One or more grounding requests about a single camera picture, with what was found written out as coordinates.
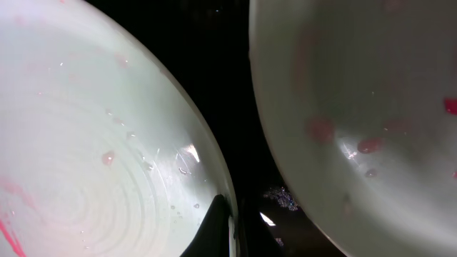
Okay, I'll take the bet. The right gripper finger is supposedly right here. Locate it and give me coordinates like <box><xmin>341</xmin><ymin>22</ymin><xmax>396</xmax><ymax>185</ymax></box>
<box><xmin>181</xmin><ymin>194</ymin><xmax>231</xmax><ymax>257</ymax></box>

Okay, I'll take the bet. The light blue plate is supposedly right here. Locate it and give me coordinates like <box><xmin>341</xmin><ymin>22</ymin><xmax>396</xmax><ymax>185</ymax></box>
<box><xmin>1</xmin><ymin>0</ymin><xmax>239</xmax><ymax>256</ymax></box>
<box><xmin>249</xmin><ymin>0</ymin><xmax>456</xmax><ymax>256</ymax></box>

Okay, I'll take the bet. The light blue plate top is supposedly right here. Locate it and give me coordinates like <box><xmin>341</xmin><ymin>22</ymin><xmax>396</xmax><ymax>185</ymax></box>
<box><xmin>249</xmin><ymin>0</ymin><xmax>456</xmax><ymax>256</ymax></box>

